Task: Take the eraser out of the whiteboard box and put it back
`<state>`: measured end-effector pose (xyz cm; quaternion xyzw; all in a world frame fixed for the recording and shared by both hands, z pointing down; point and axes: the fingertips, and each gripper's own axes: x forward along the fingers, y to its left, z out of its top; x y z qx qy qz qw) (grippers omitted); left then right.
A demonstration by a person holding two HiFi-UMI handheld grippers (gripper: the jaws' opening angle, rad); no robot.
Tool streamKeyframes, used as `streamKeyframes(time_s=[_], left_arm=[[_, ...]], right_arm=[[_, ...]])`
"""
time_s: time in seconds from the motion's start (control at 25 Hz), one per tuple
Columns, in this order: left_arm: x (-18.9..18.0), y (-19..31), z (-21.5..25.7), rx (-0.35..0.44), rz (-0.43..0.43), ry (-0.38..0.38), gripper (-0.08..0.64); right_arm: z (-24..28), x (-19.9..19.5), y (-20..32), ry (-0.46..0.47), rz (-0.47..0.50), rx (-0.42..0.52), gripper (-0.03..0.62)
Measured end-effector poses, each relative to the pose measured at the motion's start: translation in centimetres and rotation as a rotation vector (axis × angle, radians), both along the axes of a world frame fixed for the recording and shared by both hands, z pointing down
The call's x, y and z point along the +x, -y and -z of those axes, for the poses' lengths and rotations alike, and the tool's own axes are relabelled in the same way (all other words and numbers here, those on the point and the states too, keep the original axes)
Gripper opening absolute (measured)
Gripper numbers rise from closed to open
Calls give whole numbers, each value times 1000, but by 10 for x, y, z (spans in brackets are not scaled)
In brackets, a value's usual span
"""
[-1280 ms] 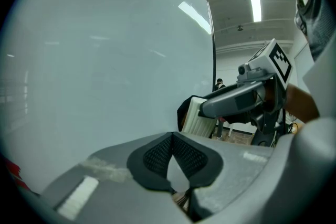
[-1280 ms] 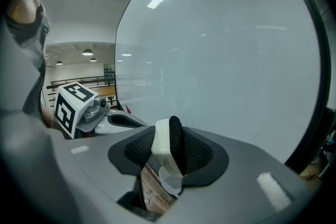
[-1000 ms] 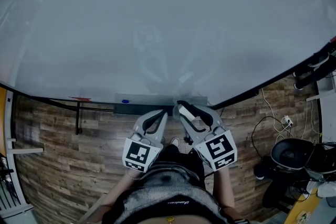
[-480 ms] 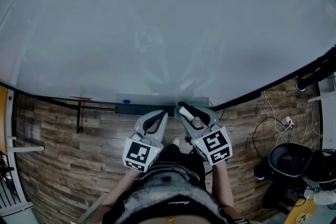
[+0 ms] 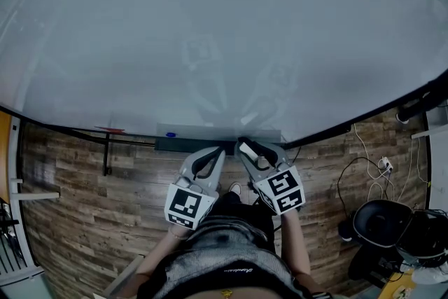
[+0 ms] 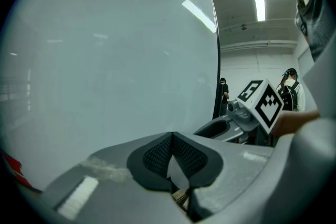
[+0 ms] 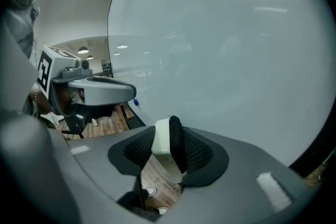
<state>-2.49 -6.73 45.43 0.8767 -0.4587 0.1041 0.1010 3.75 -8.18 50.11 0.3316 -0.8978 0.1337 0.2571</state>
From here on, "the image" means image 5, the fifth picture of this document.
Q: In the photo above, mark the person's grey knit garment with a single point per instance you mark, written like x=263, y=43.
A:
x=210, y=266

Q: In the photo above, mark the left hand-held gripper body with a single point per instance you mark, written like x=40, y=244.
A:
x=183, y=206

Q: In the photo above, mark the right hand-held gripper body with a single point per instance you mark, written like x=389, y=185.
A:
x=280, y=190

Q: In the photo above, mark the round wooden table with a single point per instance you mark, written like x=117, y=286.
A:
x=395, y=285

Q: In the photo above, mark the round blue magnet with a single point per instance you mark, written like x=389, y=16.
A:
x=171, y=134

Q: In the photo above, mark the white power strip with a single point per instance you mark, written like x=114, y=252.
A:
x=385, y=164

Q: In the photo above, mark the red stepped magnet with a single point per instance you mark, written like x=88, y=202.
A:
x=110, y=130

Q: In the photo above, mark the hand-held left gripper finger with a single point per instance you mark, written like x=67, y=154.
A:
x=217, y=176
x=186, y=169

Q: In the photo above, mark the wooden table white frame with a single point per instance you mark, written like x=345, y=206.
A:
x=4, y=150

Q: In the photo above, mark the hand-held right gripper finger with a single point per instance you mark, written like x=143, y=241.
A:
x=283, y=161
x=249, y=169

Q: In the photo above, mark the person's black top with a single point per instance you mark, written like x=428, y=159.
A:
x=238, y=276

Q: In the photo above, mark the person's left forearm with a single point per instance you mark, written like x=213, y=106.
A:
x=161, y=259

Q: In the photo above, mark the person's right forearm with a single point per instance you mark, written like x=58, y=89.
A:
x=297, y=245

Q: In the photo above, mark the white whiteboard eraser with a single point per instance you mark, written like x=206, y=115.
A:
x=249, y=150

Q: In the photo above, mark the person's white shoe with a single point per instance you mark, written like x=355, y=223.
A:
x=235, y=189

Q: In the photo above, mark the person's black trousers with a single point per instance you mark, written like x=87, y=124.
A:
x=241, y=217

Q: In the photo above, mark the black round stool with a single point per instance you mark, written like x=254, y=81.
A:
x=365, y=267

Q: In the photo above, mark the large white whiteboard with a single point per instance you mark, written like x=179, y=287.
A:
x=175, y=28

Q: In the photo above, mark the small floral ornament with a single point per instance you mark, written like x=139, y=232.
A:
x=402, y=291

